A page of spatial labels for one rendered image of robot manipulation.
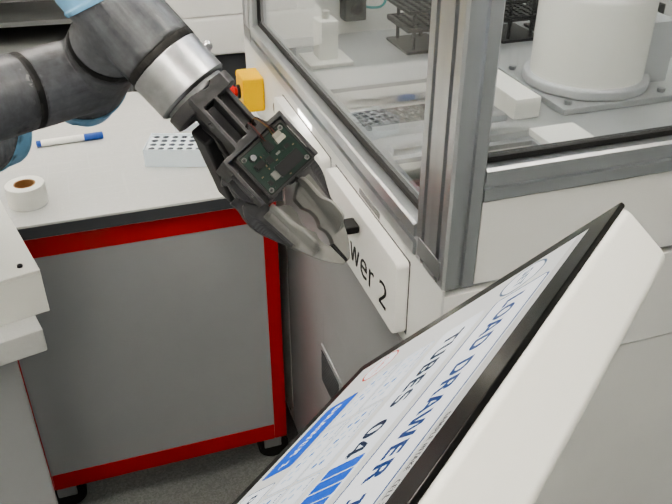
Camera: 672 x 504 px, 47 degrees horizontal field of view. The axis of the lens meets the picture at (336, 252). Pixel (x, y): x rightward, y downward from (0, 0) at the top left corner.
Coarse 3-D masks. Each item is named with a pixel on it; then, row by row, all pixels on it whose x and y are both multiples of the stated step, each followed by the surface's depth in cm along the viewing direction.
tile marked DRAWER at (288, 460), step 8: (344, 400) 63; (336, 408) 62; (328, 416) 62; (336, 416) 59; (320, 424) 61; (328, 424) 59; (312, 432) 61; (320, 432) 58; (304, 440) 60; (312, 440) 58; (296, 448) 60; (304, 448) 57; (288, 456) 59; (296, 456) 57; (280, 464) 59; (288, 464) 56; (272, 472) 58
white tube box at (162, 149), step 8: (152, 136) 160; (160, 136) 160; (168, 136) 160; (176, 136) 160; (184, 136) 160; (192, 136) 160; (152, 144) 157; (160, 144) 157; (168, 144) 157; (176, 144) 157; (184, 144) 157; (192, 144) 157; (144, 152) 154; (152, 152) 154; (160, 152) 154; (168, 152) 154; (176, 152) 154; (184, 152) 154; (192, 152) 154; (144, 160) 155; (152, 160) 155; (160, 160) 155; (168, 160) 155; (176, 160) 155; (184, 160) 155; (192, 160) 155; (200, 160) 155
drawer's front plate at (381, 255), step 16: (336, 176) 115; (336, 192) 114; (352, 192) 110; (352, 208) 108; (368, 224) 103; (352, 240) 110; (368, 240) 103; (384, 240) 99; (368, 256) 104; (384, 256) 98; (400, 256) 96; (368, 272) 106; (384, 272) 99; (400, 272) 95; (368, 288) 107; (400, 288) 96; (384, 304) 101; (400, 304) 98; (384, 320) 102; (400, 320) 99
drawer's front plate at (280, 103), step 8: (280, 104) 139; (288, 104) 139; (288, 112) 136; (296, 120) 133; (296, 128) 130; (304, 128) 130; (304, 136) 127; (312, 136) 127; (304, 144) 127; (312, 144) 124; (320, 152) 122; (320, 160) 120; (328, 160) 120
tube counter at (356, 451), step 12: (384, 420) 46; (360, 432) 48; (372, 432) 45; (360, 444) 45; (372, 444) 43; (348, 456) 44; (360, 456) 42; (336, 468) 44; (348, 468) 42; (324, 480) 44; (336, 480) 42; (312, 492) 43; (324, 492) 41
